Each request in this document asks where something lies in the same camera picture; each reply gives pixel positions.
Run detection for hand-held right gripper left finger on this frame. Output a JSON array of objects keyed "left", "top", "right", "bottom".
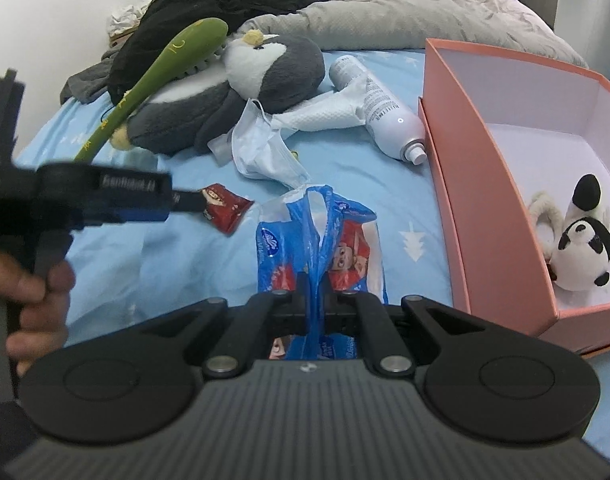
[{"left": 135, "top": 272, "right": 311, "bottom": 378}]

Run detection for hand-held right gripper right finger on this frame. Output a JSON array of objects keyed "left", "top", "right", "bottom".
[{"left": 325, "top": 287, "right": 486, "bottom": 376}]

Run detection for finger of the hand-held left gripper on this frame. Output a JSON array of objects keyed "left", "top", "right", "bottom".
[
  {"left": 60, "top": 191, "right": 207, "bottom": 228},
  {"left": 35, "top": 162, "right": 175, "bottom": 196}
]

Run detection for blue plastic tissue pack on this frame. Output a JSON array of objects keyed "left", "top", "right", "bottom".
[{"left": 255, "top": 185, "right": 388, "bottom": 361}]

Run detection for small red snack packet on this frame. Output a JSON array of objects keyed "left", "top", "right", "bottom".
[{"left": 200, "top": 184, "right": 256, "bottom": 237}]

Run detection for blue face mask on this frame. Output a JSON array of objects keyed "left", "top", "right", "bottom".
[{"left": 207, "top": 99, "right": 311, "bottom": 196}]

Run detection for pink cardboard box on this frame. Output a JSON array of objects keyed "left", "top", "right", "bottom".
[{"left": 417, "top": 37, "right": 610, "bottom": 358}]

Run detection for white paper towel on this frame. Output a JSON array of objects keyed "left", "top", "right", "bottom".
[{"left": 272, "top": 87, "right": 371, "bottom": 133}]

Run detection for white plush ring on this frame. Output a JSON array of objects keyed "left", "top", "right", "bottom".
[{"left": 527, "top": 191, "right": 573, "bottom": 261}]

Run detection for panda plush toy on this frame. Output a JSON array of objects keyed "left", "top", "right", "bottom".
[{"left": 545, "top": 174, "right": 610, "bottom": 292}]

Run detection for person's left hand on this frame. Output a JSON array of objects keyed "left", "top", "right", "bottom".
[{"left": 0, "top": 250, "right": 77, "bottom": 377}]

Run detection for bed with blue tree-print sheet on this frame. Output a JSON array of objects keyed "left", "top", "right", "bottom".
[{"left": 12, "top": 47, "right": 610, "bottom": 461}]

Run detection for dark grey blanket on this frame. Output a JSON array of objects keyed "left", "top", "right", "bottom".
[{"left": 60, "top": 50, "right": 118, "bottom": 106}]

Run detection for long green plush stick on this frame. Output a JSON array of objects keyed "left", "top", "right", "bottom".
[{"left": 72, "top": 17, "right": 229, "bottom": 163}]

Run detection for white crumpled clothes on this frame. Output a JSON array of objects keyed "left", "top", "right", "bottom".
[{"left": 108, "top": 4, "right": 148, "bottom": 36}]

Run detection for grey penguin plush toy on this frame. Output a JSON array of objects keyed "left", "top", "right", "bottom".
[{"left": 110, "top": 30, "right": 326, "bottom": 156}]

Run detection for white spray bottle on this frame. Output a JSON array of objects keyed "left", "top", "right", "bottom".
[{"left": 329, "top": 55, "right": 428, "bottom": 165}]

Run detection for black clothes pile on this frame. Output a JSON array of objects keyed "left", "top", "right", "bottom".
[{"left": 108, "top": 0, "right": 338, "bottom": 98}]

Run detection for light grey duvet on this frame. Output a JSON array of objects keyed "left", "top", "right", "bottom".
[{"left": 237, "top": 0, "right": 590, "bottom": 68}]

